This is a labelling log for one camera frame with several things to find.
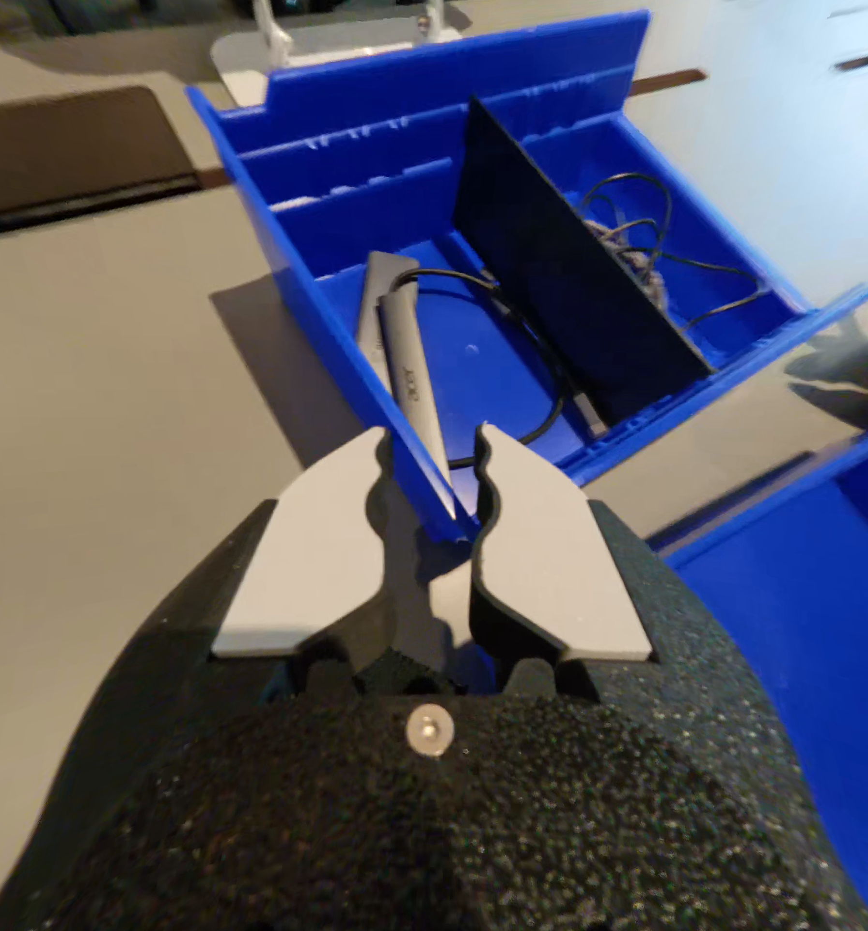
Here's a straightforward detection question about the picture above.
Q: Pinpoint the silver braided cable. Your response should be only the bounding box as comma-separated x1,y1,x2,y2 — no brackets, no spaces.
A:
597,217,671,303

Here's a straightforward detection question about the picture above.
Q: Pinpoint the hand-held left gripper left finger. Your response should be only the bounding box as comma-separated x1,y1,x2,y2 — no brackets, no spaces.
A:
210,425,398,693

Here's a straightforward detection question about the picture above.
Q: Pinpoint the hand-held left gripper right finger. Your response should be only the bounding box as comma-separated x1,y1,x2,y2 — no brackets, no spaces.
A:
469,422,654,695

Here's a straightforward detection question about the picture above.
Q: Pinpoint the black usb cable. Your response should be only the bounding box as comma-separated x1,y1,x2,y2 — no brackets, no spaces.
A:
396,268,609,468
578,172,773,332

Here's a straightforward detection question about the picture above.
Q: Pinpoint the grey usb hub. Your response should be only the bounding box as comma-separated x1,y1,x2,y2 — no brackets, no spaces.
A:
378,291,458,522
352,251,422,379

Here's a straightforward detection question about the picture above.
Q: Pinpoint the black bin divider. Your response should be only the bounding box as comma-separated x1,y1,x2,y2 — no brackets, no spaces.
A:
450,95,720,424

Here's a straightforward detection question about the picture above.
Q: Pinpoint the blue plastic bin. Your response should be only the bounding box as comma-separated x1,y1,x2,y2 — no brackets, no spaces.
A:
648,418,868,921
185,9,868,546

